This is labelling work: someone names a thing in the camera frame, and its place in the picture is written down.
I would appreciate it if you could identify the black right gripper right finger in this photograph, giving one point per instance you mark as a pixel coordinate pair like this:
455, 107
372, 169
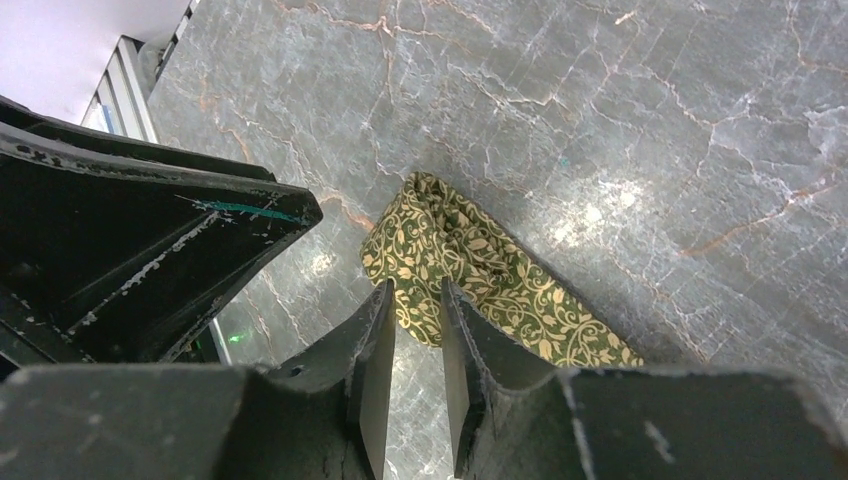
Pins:
514, 415

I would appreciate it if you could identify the green gold vine tie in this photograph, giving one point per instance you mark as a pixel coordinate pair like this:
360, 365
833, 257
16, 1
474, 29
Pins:
430, 232

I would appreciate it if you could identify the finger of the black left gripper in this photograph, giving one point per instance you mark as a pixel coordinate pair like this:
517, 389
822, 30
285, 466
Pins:
117, 250

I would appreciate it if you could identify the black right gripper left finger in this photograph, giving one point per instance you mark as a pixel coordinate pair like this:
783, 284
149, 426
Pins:
320, 415

